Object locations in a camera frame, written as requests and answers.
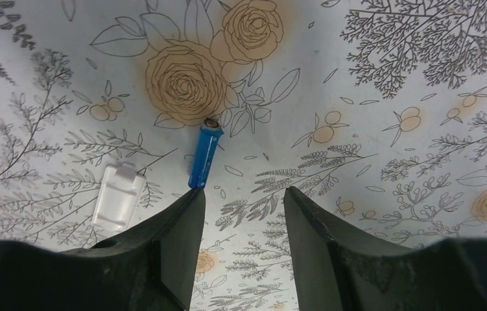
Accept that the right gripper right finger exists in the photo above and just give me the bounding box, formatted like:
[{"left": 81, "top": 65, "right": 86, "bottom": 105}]
[{"left": 283, "top": 187, "right": 487, "bottom": 310}]

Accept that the floral table mat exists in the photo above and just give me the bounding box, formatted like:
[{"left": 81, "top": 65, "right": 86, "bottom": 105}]
[{"left": 0, "top": 1, "right": 487, "bottom": 310}]

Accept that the white battery cover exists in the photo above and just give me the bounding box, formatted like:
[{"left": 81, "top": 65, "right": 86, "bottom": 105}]
[{"left": 92, "top": 162, "right": 146, "bottom": 233}]

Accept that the light blue battery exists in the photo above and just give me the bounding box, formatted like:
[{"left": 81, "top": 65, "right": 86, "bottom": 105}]
[{"left": 188, "top": 118, "right": 224, "bottom": 189}]

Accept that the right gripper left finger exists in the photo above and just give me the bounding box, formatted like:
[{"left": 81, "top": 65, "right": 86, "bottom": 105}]
[{"left": 0, "top": 188, "right": 206, "bottom": 310}]

